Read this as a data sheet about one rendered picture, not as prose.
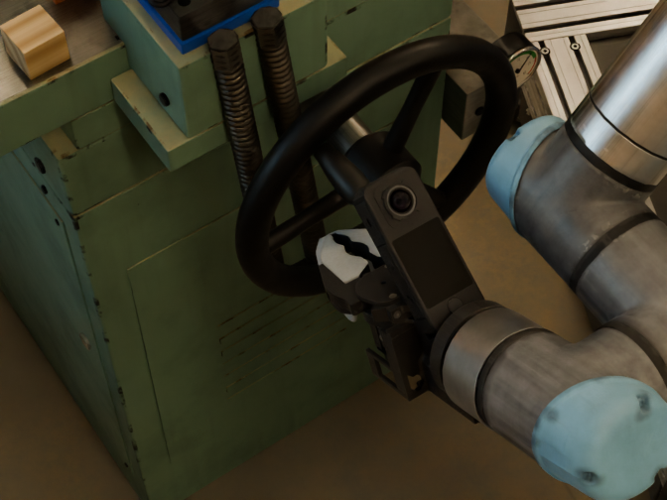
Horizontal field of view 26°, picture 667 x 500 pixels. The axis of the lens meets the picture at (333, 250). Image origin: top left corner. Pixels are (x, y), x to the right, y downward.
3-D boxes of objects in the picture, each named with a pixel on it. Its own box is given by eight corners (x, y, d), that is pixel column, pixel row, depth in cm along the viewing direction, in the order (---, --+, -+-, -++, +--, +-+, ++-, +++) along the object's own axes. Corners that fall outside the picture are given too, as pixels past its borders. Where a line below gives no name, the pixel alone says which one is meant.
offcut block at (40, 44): (46, 31, 121) (39, 3, 118) (70, 58, 119) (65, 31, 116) (6, 53, 119) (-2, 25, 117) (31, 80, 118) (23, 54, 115)
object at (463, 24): (463, 143, 160) (468, 96, 153) (397, 71, 165) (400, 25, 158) (522, 108, 162) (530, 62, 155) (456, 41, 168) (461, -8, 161)
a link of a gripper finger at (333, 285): (307, 289, 109) (367, 332, 102) (302, 272, 108) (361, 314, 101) (358, 261, 111) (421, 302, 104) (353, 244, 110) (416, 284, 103)
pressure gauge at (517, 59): (489, 115, 153) (497, 64, 146) (467, 92, 154) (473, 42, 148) (536, 89, 155) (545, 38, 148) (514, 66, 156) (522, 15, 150)
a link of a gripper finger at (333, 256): (307, 306, 116) (366, 349, 108) (287, 243, 113) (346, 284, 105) (339, 288, 117) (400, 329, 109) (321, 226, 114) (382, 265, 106)
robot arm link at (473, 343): (463, 362, 91) (564, 303, 94) (424, 335, 95) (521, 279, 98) (486, 453, 95) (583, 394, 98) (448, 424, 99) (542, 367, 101)
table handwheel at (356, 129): (575, 110, 132) (361, 329, 139) (443, -23, 141) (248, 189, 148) (444, 12, 107) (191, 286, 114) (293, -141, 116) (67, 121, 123)
